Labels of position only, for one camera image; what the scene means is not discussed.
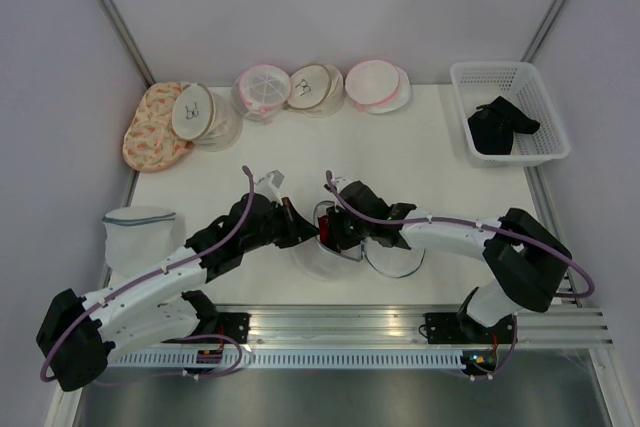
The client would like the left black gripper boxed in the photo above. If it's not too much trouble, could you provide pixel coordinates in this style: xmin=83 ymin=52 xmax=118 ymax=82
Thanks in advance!
xmin=241 ymin=197 xmax=320 ymax=253

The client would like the red bra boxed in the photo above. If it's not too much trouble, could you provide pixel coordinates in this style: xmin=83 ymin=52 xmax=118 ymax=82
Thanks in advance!
xmin=318 ymin=215 xmax=340 ymax=253

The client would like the white mesh bag blue zipper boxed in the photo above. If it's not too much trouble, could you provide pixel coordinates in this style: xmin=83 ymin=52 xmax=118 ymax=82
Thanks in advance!
xmin=292 ymin=200 xmax=427 ymax=281

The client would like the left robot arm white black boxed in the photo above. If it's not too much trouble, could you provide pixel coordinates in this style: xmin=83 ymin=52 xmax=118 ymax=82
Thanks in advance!
xmin=36 ymin=194 xmax=319 ymax=392

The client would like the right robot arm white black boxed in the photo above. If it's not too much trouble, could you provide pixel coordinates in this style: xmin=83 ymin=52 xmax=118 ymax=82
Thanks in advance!
xmin=321 ymin=179 xmax=572 ymax=342

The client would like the beige bag bra logo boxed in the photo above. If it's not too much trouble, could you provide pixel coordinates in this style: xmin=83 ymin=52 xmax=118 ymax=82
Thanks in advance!
xmin=284 ymin=64 xmax=345 ymax=118

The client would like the white bag pink zipper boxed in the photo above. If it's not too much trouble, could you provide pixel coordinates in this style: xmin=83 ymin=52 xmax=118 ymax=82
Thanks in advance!
xmin=230 ymin=64 xmax=292 ymax=123

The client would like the white pink trim flat bag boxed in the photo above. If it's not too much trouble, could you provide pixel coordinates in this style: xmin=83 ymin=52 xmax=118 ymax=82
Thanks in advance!
xmin=344 ymin=59 xmax=412 ymax=115

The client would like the white bag bra logo left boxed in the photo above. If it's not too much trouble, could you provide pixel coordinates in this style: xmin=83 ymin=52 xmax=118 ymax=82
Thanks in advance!
xmin=171 ymin=83 xmax=243 ymax=152

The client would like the white mesh bag blue trim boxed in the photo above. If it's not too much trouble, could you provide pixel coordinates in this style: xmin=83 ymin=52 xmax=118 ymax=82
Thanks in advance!
xmin=102 ymin=206 xmax=185 ymax=277

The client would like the floral orange laundry bag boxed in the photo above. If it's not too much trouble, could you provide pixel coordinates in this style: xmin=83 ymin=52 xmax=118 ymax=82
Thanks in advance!
xmin=122 ymin=82 xmax=194 ymax=173

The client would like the black bra in basket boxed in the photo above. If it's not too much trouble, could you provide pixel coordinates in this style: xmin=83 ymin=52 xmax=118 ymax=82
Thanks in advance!
xmin=467 ymin=96 xmax=540 ymax=155

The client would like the white plastic basket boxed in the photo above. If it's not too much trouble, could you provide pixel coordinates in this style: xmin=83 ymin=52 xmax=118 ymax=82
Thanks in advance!
xmin=450 ymin=61 xmax=570 ymax=167

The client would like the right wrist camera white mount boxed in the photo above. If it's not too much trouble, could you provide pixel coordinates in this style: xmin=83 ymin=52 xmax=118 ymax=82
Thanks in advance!
xmin=331 ymin=176 xmax=354 ymax=193

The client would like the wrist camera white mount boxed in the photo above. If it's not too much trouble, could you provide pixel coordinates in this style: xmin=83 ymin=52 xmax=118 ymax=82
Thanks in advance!
xmin=254 ymin=170 xmax=285 ymax=203
xmin=331 ymin=176 xmax=354 ymax=193

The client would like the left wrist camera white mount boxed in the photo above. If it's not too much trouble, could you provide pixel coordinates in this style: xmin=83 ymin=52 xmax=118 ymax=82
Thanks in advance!
xmin=254 ymin=170 xmax=285 ymax=203

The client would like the aluminium mounting rail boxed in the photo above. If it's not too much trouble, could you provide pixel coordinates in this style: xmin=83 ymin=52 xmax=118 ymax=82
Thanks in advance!
xmin=214 ymin=299 xmax=614 ymax=350

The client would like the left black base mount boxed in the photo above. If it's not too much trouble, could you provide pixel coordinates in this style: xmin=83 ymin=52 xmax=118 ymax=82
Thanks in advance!
xmin=192 ymin=312 xmax=251 ymax=344

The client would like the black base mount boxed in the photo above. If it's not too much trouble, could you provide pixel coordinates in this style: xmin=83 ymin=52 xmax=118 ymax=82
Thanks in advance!
xmin=419 ymin=312 xmax=483 ymax=345
xmin=192 ymin=312 xmax=251 ymax=344

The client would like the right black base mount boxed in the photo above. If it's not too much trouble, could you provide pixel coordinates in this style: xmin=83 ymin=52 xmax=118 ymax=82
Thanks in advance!
xmin=419 ymin=312 xmax=483 ymax=345

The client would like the white slotted cable duct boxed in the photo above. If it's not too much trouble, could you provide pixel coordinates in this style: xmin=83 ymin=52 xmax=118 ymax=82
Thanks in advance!
xmin=110 ymin=347 xmax=465 ymax=370

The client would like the left corner aluminium post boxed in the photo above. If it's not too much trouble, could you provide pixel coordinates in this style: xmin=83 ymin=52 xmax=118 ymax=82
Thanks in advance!
xmin=97 ymin=0 xmax=155 ymax=87

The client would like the corner aluminium post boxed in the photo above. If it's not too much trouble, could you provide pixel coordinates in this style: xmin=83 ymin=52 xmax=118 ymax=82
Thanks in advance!
xmin=521 ymin=0 xmax=569 ymax=63
xmin=97 ymin=0 xmax=155 ymax=87

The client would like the right corner aluminium post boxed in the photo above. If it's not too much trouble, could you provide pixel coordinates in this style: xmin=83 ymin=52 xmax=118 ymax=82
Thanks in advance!
xmin=521 ymin=0 xmax=569 ymax=63

